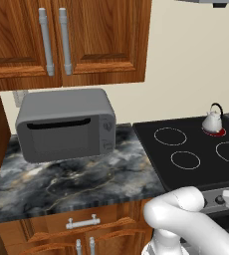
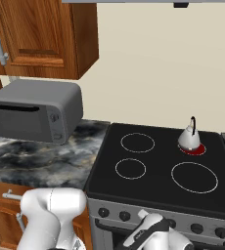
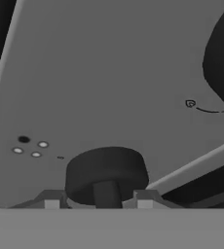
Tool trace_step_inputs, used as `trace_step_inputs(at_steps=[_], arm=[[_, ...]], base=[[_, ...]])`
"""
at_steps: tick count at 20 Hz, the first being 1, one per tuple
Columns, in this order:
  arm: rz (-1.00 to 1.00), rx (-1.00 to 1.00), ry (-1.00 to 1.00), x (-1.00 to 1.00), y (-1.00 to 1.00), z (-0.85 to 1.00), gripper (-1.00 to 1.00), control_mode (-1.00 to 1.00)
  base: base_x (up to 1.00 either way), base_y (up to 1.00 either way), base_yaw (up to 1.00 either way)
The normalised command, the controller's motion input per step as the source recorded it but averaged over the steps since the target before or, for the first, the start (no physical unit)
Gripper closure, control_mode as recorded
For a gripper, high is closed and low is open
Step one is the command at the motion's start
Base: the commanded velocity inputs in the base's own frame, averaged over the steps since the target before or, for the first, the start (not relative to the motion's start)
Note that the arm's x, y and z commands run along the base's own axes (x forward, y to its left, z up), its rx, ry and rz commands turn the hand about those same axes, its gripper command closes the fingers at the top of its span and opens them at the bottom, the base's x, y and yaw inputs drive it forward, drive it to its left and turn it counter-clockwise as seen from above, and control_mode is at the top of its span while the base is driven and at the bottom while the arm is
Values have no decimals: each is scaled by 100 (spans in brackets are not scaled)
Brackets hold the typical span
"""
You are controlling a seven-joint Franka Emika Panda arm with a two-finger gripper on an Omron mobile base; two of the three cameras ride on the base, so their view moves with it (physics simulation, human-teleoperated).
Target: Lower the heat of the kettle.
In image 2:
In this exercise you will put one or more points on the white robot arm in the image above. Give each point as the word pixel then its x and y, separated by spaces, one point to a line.
pixel 49 211

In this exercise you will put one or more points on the black glass hob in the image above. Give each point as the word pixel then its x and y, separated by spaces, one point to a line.
pixel 157 182

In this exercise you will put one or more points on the grey microwave oven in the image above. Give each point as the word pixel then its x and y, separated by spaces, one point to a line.
pixel 36 107

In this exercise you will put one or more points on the black stove knob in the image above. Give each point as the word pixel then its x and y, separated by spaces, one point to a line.
pixel 172 223
pixel 221 232
pixel 103 212
pixel 124 216
pixel 196 228

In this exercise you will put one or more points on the grey stove front panel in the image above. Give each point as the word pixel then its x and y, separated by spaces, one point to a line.
pixel 183 216

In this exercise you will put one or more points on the wooden wall cupboard body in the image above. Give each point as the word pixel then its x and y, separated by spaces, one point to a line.
pixel 86 35

